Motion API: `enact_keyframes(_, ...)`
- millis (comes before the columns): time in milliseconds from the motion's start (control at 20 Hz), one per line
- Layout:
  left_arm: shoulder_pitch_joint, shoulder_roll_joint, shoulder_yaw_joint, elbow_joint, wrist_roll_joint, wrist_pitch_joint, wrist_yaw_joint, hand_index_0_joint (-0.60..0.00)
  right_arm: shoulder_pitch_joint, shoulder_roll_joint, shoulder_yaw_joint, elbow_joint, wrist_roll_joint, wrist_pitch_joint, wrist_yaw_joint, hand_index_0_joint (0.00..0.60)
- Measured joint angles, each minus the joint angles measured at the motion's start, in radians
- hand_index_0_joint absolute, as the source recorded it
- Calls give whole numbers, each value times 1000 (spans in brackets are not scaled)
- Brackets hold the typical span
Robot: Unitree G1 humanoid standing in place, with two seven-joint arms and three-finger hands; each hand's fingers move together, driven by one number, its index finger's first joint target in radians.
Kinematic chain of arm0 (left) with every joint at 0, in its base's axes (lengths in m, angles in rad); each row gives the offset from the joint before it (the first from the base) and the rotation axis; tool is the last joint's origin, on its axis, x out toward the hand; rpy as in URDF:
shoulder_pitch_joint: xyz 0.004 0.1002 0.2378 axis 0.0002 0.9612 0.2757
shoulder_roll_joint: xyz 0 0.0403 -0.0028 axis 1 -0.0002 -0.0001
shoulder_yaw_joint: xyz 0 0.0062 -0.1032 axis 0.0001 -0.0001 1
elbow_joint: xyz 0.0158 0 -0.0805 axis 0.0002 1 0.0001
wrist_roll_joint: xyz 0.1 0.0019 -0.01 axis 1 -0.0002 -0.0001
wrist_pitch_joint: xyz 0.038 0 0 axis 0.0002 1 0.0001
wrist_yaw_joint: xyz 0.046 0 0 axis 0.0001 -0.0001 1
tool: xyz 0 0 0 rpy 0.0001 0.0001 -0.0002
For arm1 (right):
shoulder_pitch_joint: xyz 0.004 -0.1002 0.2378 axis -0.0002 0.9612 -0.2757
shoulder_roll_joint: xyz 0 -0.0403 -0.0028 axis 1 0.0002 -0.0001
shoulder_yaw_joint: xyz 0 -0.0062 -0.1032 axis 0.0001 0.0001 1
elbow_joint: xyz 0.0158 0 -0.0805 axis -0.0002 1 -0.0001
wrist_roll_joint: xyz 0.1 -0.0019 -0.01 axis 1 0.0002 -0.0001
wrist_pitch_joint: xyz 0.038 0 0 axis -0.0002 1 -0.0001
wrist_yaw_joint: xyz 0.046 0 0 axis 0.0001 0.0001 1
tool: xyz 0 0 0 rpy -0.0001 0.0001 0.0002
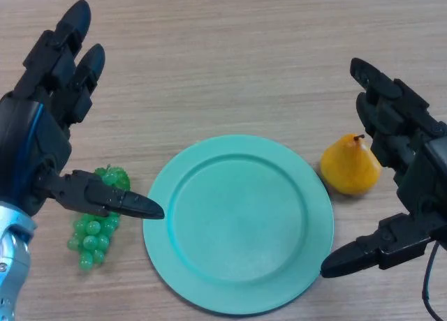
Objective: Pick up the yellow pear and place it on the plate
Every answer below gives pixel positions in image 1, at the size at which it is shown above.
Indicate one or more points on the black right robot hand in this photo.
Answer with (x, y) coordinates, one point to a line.
(415, 160)

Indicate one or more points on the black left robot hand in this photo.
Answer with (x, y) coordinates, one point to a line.
(38, 132)

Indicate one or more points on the yellow pear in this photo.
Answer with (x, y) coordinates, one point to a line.
(349, 167)

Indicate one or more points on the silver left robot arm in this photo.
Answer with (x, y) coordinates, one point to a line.
(10, 261)

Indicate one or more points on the green round plate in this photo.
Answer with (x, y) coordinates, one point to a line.
(237, 227)

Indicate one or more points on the green grape bunch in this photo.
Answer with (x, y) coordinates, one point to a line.
(92, 239)

